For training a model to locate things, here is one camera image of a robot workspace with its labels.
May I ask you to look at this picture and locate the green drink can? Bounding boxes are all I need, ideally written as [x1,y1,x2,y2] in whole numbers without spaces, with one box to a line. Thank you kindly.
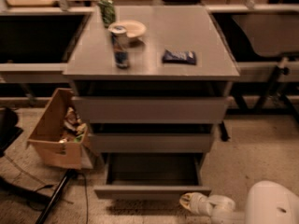
[98,0,116,28]

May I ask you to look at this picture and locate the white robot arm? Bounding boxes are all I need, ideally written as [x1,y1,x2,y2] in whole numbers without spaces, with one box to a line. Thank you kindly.
[179,181,299,224]

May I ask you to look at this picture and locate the white paper bowl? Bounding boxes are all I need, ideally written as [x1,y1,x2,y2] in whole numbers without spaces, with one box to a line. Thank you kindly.
[108,20,147,42]

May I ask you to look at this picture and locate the grey bottom drawer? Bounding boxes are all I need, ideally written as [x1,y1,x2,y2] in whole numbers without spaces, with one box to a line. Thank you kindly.
[94,153,211,200]

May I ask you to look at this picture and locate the grey middle drawer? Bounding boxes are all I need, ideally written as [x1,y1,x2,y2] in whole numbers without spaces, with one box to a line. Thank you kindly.
[89,123,214,153]

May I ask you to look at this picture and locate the grey drawer cabinet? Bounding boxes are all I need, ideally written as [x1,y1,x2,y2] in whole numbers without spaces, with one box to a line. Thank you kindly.
[63,5,241,166]

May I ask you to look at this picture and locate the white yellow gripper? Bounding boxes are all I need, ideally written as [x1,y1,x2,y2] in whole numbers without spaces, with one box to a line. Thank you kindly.
[179,192,235,217]

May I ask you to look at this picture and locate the blue silver drink can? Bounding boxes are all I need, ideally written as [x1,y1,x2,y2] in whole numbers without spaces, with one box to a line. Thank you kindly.
[108,24,129,69]

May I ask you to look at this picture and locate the dark office chair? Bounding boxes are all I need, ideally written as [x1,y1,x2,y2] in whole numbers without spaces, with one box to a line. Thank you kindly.
[219,12,299,142]

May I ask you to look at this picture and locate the black floor cable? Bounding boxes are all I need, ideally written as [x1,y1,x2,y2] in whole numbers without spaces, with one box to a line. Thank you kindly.
[0,154,90,224]

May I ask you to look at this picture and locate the dark blue snack packet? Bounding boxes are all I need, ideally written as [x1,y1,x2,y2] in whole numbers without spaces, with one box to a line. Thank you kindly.
[162,49,197,65]

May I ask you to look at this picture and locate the grey top drawer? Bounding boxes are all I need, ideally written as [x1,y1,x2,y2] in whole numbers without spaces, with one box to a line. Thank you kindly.
[71,80,230,125]

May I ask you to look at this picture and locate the black stand leg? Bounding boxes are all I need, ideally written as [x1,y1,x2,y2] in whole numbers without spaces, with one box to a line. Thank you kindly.
[35,169,77,224]

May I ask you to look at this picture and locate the black chair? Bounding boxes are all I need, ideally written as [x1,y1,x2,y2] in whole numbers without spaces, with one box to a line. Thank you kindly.
[0,107,23,157]

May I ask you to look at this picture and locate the cardboard box with trash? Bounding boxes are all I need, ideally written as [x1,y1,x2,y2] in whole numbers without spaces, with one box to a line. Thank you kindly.
[27,88,96,170]

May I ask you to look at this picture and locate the grey drawer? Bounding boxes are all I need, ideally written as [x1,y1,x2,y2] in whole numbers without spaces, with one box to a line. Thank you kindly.
[89,123,214,153]
[71,80,230,125]
[94,153,211,200]

